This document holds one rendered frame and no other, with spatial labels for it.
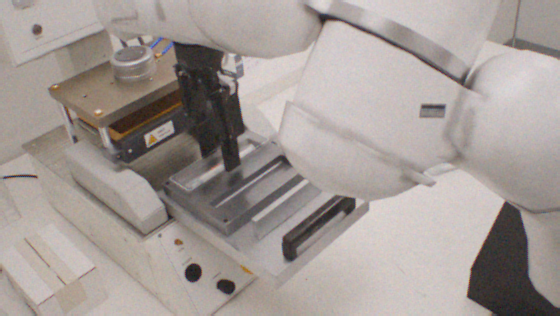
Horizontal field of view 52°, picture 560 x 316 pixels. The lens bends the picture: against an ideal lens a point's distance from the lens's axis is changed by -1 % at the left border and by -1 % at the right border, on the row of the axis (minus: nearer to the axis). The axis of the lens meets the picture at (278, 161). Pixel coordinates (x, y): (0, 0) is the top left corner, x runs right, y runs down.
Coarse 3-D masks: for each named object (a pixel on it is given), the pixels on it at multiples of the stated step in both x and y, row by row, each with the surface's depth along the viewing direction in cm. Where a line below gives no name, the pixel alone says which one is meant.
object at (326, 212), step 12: (324, 204) 87; (336, 204) 87; (348, 204) 89; (312, 216) 85; (324, 216) 85; (300, 228) 83; (312, 228) 84; (288, 240) 81; (300, 240) 83; (288, 252) 83
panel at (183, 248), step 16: (176, 224) 100; (160, 240) 98; (176, 240) 99; (192, 240) 102; (176, 256) 100; (192, 256) 102; (208, 256) 104; (224, 256) 106; (176, 272) 100; (208, 272) 104; (224, 272) 106; (240, 272) 108; (192, 288) 102; (208, 288) 104; (240, 288) 108; (192, 304) 102; (208, 304) 104
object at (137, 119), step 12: (168, 96) 108; (180, 96) 107; (144, 108) 105; (156, 108) 105; (168, 108) 104; (84, 120) 108; (120, 120) 102; (132, 120) 102; (144, 120) 102; (96, 132) 107; (120, 132) 99
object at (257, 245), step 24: (288, 192) 90; (312, 192) 93; (192, 216) 93; (264, 216) 86; (288, 216) 91; (336, 216) 90; (360, 216) 93; (216, 240) 90; (240, 240) 88; (264, 240) 87; (312, 240) 86; (264, 264) 83; (288, 264) 83
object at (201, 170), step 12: (252, 132) 105; (240, 144) 102; (252, 144) 101; (216, 156) 100; (240, 156) 99; (192, 168) 97; (204, 168) 97; (216, 168) 97; (180, 180) 95; (192, 180) 95; (204, 180) 94
